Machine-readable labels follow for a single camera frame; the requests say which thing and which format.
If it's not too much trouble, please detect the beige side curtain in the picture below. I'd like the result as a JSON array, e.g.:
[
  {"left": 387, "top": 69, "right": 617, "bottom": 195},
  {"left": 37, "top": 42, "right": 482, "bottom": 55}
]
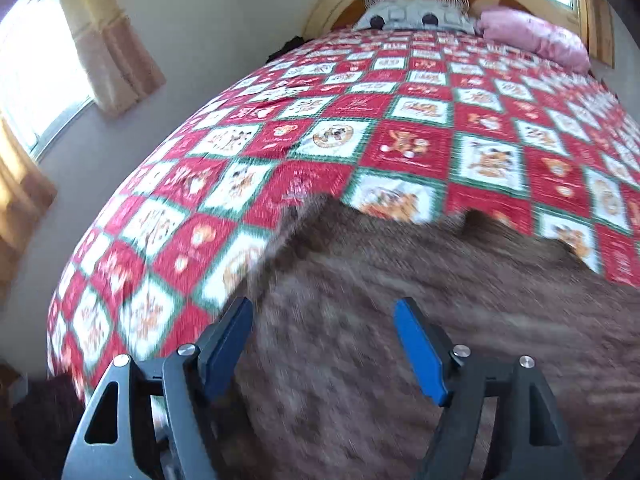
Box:
[
  {"left": 54, "top": 0, "right": 167, "bottom": 121},
  {"left": 0, "top": 115, "right": 58, "bottom": 306}
]

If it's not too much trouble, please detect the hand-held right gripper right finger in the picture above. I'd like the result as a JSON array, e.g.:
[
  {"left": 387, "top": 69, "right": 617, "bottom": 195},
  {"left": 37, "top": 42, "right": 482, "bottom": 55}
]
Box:
[{"left": 393, "top": 297, "right": 583, "bottom": 480}]

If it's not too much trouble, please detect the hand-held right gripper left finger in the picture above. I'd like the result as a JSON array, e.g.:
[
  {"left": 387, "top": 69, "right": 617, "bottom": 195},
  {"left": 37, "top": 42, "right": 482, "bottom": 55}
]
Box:
[{"left": 62, "top": 296, "right": 254, "bottom": 480}]

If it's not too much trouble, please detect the black bag beside bed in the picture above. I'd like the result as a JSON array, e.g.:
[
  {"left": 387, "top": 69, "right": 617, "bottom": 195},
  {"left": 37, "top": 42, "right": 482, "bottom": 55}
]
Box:
[{"left": 267, "top": 35, "right": 306, "bottom": 63}]

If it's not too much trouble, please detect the pink pillow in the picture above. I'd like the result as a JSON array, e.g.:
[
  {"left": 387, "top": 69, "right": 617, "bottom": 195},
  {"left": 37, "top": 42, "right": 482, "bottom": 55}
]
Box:
[{"left": 475, "top": 6, "right": 593, "bottom": 73}]

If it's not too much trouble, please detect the cream wooden headboard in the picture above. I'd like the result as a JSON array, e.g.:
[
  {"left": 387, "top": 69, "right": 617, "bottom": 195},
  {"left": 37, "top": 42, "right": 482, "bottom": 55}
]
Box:
[{"left": 304, "top": 0, "right": 576, "bottom": 41}]

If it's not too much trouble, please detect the red checkered printed blanket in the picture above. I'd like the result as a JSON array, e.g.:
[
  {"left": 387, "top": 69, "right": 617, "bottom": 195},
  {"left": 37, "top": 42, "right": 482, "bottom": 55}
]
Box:
[{"left": 46, "top": 27, "right": 640, "bottom": 403}]

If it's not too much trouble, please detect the side window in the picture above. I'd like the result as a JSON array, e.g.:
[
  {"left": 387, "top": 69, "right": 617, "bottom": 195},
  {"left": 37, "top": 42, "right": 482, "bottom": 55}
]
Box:
[{"left": 0, "top": 0, "right": 96, "bottom": 161}]

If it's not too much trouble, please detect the yellow curtain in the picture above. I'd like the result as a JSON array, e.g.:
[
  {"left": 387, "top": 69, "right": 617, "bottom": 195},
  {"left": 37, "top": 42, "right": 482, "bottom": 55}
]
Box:
[{"left": 577, "top": 0, "right": 616, "bottom": 68}]

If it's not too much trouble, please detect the grey patterned pillow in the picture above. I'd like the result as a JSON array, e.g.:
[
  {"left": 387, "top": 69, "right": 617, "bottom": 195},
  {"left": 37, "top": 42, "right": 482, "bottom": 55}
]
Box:
[{"left": 352, "top": 0, "right": 481, "bottom": 36}]

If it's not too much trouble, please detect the brown knit sweater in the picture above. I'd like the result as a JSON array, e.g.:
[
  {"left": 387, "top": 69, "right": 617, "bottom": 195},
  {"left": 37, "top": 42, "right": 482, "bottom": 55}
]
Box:
[{"left": 205, "top": 192, "right": 640, "bottom": 480}]

